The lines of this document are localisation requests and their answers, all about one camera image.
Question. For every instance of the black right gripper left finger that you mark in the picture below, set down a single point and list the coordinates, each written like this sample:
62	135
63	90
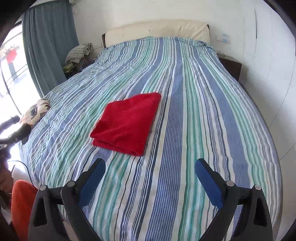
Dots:
22	133

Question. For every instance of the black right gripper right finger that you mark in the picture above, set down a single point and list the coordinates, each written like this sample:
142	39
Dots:
254	221

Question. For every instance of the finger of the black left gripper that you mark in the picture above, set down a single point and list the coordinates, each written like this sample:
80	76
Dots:
46	222

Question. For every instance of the red knit sweater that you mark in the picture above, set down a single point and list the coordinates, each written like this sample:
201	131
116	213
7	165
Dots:
125	125

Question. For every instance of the patterned cushion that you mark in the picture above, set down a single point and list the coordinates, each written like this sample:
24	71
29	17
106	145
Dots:
35	112

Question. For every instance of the grey patterned cloth pile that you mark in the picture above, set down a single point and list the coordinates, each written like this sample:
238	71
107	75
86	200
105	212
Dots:
79	56

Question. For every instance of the teal window curtain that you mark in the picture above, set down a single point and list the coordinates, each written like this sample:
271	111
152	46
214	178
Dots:
48	35

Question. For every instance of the striped blue green bedspread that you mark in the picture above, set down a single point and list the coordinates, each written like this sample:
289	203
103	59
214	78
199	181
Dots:
203	113

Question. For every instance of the dark wooden nightstand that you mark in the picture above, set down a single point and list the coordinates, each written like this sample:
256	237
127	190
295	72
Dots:
232	65

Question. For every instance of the cream padded headboard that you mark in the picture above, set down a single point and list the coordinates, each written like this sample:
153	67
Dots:
189	29

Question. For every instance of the white wall socket panel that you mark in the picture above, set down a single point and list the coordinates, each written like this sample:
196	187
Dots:
224	38

